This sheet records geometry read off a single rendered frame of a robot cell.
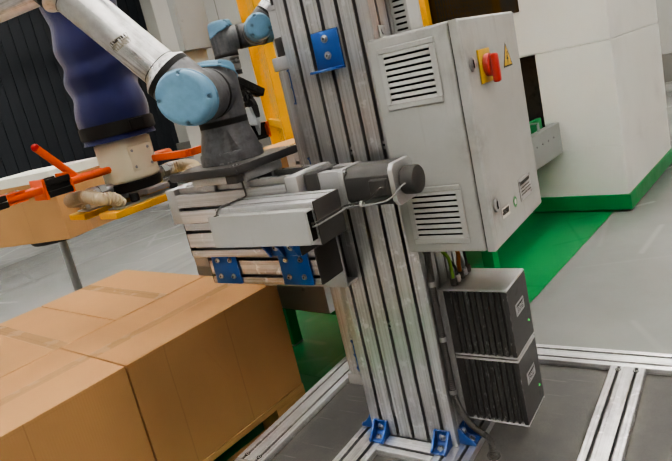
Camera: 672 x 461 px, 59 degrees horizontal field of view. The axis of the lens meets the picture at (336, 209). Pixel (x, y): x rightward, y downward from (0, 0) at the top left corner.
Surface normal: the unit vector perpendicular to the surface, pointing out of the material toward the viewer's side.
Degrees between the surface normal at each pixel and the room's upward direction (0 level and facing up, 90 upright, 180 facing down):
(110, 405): 90
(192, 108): 95
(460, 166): 90
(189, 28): 90
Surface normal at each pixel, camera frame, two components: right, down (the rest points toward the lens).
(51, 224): -0.36, 0.29
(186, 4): 0.76, -0.03
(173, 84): -0.04, 0.33
